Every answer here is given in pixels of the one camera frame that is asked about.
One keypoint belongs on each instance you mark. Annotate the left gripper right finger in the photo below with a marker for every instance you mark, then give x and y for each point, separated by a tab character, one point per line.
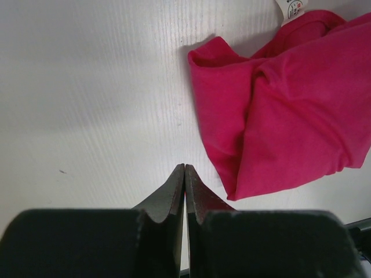
225	242

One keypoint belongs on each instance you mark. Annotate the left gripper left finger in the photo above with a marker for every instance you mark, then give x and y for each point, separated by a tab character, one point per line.
143	241

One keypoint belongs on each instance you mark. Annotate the pink t shirt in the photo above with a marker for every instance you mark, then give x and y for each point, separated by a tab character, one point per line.
295	111

